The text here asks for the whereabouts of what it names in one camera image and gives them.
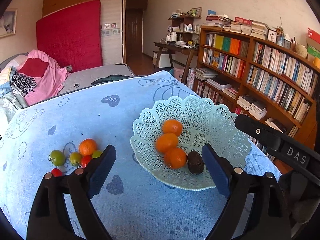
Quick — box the floral blue quilt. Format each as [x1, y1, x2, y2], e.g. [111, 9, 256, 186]
[1, 67, 27, 125]

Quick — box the grey bed mattress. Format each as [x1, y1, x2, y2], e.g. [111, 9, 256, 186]
[58, 63, 134, 95]

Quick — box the red tomato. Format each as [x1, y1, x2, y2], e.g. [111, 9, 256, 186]
[80, 155, 92, 168]
[51, 168, 63, 177]

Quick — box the wooden bookshelf with books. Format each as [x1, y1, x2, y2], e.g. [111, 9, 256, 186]
[192, 25, 320, 156]

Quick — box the white lattice plastic fruit basket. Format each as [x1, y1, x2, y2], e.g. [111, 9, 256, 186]
[130, 95, 251, 191]

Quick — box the black white patterned cloth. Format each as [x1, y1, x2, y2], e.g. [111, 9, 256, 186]
[10, 72, 37, 97]

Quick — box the light blue patterned towel cloth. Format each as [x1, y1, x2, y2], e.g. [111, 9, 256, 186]
[0, 70, 282, 240]

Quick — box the small picture frame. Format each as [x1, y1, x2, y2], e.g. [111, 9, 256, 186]
[188, 7, 202, 18]

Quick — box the white storage box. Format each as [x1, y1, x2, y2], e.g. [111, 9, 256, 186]
[152, 51, 175, 68]

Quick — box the framed picture on bookshelf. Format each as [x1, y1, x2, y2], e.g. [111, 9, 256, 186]
[267, 29, 277, 43]

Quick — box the red upright mattress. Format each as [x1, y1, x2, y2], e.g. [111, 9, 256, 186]
[36, 0, 103, 72]

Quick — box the dark wooden door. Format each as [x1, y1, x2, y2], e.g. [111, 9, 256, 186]
[125, 9, 143, 60]

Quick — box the stack of books on shelf top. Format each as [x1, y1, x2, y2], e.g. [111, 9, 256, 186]
[203, 15, 269, 40]

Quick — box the pink trash bin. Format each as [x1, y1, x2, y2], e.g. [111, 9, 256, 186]
[173, 65, 184, 81]

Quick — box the framed wedding photo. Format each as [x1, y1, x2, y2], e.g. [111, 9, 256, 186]
[0, 9, 17, 38]

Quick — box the white sliding wardrobe door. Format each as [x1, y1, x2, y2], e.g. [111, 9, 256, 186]
[100, 0, 124, 65]

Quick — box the large green tomato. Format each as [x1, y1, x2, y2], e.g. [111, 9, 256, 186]
[49, 150, 66, 166]

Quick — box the orange mandarin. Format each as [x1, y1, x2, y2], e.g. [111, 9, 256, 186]
[164, 147, 187, 169]
[79, 138, 98, 156]
[155, 133, 178, 154]
[162, 119, 183, 137]

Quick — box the dark wooden desk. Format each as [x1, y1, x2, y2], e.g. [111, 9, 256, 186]
[154, 42, 199, 85]

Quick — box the small wooden desk shelf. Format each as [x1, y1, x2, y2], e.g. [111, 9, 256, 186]
[167, 16, 201, 42]

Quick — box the pink blanket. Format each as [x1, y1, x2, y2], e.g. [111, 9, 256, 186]
[18, 50, 69, 105]

